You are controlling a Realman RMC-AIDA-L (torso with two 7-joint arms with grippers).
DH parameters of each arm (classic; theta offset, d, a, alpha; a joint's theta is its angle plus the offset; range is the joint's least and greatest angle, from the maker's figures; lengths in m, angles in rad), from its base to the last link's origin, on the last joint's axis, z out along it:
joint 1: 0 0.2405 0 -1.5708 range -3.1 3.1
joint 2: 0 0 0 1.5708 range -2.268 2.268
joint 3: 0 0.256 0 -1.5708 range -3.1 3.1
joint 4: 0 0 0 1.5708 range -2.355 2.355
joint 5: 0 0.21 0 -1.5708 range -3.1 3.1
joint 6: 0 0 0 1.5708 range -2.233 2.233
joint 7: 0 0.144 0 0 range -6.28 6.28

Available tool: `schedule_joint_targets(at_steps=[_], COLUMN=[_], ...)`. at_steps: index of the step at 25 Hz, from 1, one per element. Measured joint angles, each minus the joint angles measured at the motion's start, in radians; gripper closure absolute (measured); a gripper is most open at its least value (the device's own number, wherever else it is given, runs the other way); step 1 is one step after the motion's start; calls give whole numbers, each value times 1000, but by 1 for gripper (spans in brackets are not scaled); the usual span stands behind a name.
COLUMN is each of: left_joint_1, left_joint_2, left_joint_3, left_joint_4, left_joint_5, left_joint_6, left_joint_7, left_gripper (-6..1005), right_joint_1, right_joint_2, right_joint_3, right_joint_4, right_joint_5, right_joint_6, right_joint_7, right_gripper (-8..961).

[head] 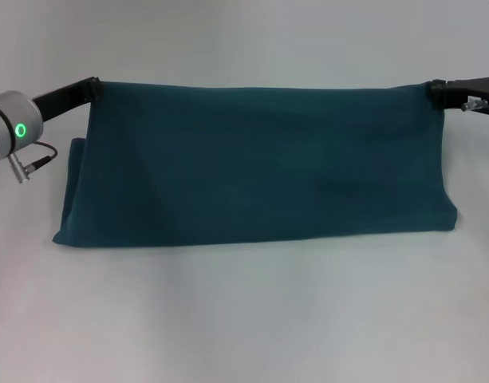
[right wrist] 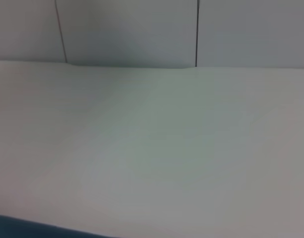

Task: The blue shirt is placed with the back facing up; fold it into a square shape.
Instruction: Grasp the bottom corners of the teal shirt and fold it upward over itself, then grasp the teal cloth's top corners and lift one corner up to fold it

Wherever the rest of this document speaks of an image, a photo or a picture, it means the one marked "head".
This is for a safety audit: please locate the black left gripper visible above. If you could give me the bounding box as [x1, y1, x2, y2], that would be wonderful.
[30, 75, 105, 123]

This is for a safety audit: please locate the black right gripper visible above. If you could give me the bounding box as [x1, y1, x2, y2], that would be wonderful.
[428, 77, 489, 117]

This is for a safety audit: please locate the teal blue shirt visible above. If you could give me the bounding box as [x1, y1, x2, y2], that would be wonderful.
[51, 78, 458, 251]

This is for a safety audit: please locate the right gripper cable with plugs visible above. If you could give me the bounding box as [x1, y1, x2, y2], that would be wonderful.
[460, 100, 489, 113]

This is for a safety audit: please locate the gripper cable with plugs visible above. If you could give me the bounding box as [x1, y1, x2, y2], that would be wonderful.
[7, 142, 59, 185]
[460, 100, 489, 113]

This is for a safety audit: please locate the left gripper cable with plugs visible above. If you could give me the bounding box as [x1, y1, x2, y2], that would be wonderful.
[7, 142, 59, 185]

